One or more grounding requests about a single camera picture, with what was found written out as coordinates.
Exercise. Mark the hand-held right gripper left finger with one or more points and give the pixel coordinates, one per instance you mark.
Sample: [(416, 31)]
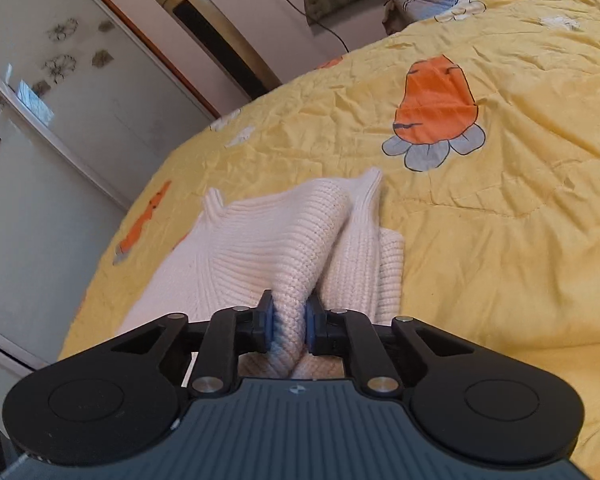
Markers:
[(269, 321)]

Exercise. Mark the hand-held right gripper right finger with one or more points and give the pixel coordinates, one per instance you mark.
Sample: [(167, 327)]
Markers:
[(310, 326)]

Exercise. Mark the cream knitted sweater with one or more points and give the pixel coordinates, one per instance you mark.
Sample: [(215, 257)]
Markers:
[(260, 240)]

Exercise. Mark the yellow carrot print quilt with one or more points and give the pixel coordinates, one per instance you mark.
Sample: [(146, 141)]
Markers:
[(505, 210)]

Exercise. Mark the white flower print wardrobe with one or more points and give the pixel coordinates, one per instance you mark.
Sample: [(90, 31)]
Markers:
[(80, 135)]

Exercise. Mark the gold tower fan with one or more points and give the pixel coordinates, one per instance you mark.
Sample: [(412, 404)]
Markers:
[(215, 30)]

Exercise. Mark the grey patterned pillow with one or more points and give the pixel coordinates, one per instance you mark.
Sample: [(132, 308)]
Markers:
[(430, 0)]

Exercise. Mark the orange wooden door frame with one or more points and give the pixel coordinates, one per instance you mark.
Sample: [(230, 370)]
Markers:
[(145, 40)]

